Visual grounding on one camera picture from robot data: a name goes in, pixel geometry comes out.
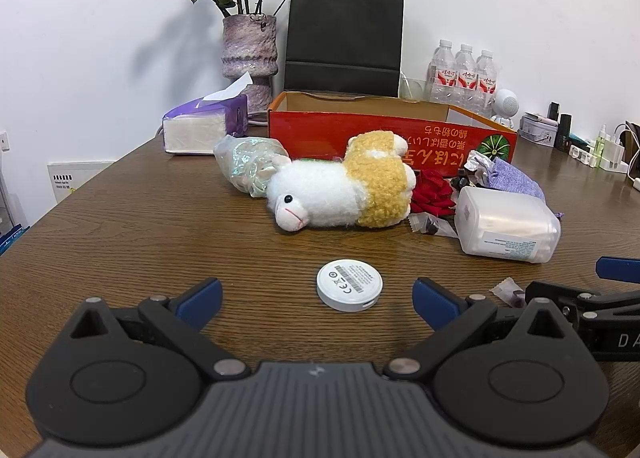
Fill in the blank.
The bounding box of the small clear plastic baggie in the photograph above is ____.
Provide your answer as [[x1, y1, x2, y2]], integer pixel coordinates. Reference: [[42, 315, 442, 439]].
[[490, 277, 526, 308]]

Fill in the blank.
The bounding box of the clear baggie with dark item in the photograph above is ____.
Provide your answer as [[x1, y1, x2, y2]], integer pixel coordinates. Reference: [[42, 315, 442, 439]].
[[408, 212, 458, 239]]

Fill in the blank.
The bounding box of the white plastic container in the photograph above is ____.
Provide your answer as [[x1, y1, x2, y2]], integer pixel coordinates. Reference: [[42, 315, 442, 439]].
[[454, 186, 561, 264]]

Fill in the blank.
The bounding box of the white round puck device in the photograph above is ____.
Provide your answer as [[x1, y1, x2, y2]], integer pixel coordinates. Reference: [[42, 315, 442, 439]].
[[316, 259, 383, 313]]

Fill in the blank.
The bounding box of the red fabric rose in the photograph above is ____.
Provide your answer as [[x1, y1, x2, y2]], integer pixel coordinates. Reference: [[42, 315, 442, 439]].
[[411, 170, 456, 217]]

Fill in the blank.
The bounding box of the purple knitted cloth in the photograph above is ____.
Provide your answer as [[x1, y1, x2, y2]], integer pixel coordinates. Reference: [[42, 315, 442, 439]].
[[487, 158, 546, 202]]

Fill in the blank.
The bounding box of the white and yellow plush sheep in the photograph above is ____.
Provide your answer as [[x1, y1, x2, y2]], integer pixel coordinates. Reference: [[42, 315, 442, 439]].
[[267, 131, 416, 233]]

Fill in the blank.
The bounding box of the white charger power strip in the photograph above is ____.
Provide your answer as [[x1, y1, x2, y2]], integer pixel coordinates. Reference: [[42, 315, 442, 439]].
[[568, 121, 639, 190]]

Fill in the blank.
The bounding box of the black cosmetic bottle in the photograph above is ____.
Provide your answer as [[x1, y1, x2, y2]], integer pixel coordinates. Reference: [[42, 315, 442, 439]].
[[554, 113, 572, 152]]

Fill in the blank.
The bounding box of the small decorated tin box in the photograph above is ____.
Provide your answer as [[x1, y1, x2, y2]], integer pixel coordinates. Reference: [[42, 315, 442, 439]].
[[518, 112, 558, 148]]

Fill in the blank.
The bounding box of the red pumpkin cardboard box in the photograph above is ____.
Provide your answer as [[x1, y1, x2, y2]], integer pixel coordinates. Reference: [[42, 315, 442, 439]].
[[268, 92, 518, 177]]

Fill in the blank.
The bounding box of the purple tissue pack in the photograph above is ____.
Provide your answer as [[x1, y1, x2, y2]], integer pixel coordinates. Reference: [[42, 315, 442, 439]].
[[162, 72, 253, 155]]

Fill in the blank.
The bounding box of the white robot figurine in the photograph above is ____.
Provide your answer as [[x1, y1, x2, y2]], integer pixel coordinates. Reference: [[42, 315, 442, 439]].
[[491, 88, 520, 129]]

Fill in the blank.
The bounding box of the green glass cup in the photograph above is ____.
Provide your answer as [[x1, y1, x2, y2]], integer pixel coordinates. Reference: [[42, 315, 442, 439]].
[[398, 73, 428, 101]]

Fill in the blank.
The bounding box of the left water bottle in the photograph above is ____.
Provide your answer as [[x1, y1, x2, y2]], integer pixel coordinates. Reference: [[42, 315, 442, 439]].
[[425, 40, 457, 103]]

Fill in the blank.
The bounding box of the water bottle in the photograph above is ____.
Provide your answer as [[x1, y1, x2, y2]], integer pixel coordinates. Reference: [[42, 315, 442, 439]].
[[425, 40, 457, 103], [475, 49, 497, 118], [454, 44, 477, 110]]

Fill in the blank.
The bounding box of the right water bottle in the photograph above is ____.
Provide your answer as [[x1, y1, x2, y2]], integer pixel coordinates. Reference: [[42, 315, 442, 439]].
[[475, 49, 497, 118]]

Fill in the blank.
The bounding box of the middle water bottle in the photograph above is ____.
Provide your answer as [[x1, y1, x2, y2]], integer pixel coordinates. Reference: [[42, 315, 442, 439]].
[[454, 44, 477, 110]]

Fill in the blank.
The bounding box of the black paper shopping bag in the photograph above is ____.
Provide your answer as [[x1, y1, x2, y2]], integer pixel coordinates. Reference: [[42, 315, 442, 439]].
[[283, 0, 405, 97]]

